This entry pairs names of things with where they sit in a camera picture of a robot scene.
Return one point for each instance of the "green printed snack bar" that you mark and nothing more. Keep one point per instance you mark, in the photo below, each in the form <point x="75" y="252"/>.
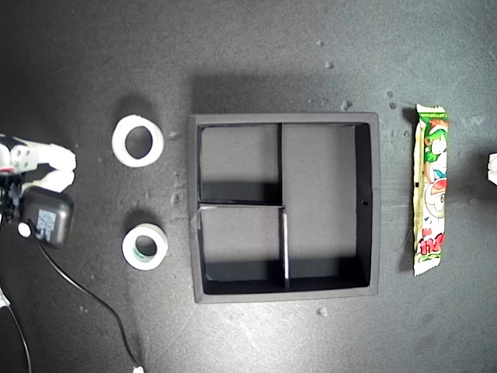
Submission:
<point x="431" y="186"/>

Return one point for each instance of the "black compartment tray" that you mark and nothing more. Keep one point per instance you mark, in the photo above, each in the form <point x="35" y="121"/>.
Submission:
<point x="322" y="194"/>

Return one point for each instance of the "small white tape roll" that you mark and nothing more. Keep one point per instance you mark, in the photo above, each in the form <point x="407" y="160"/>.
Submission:
<point x="130" y="254"/>

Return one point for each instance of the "large white tape roll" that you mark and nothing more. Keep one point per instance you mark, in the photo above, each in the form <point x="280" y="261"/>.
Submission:
<point x="118" y="141"/>

